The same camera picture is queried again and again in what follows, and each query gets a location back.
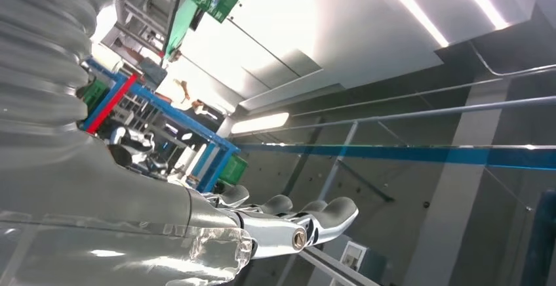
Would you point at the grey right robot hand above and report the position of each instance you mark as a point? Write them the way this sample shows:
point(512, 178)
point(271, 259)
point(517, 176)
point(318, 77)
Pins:
point(108, 214)

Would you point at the blue storage rack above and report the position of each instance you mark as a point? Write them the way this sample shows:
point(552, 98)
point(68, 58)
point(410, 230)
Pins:
point(186, 121)

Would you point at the ceiling light strip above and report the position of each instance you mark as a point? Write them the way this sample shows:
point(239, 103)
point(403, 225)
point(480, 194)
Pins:
point(482, 1)
point(260, 123)
point(412, 10)

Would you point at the blue ceiling beam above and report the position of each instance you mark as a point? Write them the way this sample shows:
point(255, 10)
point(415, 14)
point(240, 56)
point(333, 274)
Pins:
point(434, 156)

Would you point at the grey ceiling pipe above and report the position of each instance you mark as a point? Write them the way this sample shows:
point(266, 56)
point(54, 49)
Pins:
point(434, 112)

